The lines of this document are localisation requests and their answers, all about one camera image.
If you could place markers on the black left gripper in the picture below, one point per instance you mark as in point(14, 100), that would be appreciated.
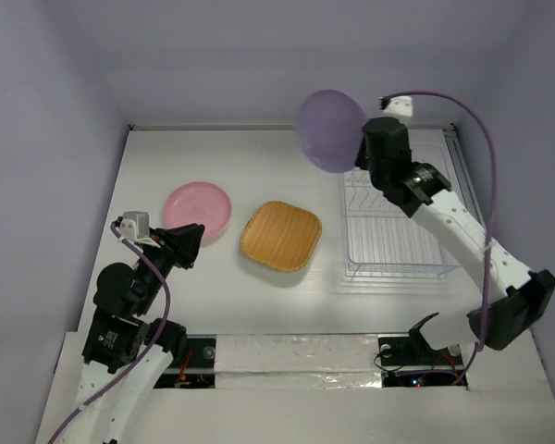
point(181, 242)

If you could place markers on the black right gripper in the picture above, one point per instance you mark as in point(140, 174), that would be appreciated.
point(363, 151)

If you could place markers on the pink round plate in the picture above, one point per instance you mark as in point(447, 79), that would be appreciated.
point(199, 202)

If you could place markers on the purple plate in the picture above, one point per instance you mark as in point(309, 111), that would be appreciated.
point(329, 125)

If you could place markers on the square woven orange tray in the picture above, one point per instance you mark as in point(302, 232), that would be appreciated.
point(281, 236)

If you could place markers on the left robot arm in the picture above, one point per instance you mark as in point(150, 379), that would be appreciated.
point(131, 341)

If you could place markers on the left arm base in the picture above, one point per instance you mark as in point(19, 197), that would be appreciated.
point(196, 371)

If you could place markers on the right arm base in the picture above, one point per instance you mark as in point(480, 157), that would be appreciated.
point(407, 361)

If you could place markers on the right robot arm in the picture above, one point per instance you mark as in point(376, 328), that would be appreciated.
point(513, 295)

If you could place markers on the white foil covered board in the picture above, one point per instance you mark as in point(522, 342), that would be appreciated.
point(296, 362)

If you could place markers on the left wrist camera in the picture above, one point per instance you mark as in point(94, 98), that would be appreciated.
point(133, 226)

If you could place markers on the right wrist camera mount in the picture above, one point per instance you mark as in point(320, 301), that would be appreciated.
point(399, 107)

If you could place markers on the white wire dish rack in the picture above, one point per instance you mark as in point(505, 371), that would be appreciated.
point(381, 241)

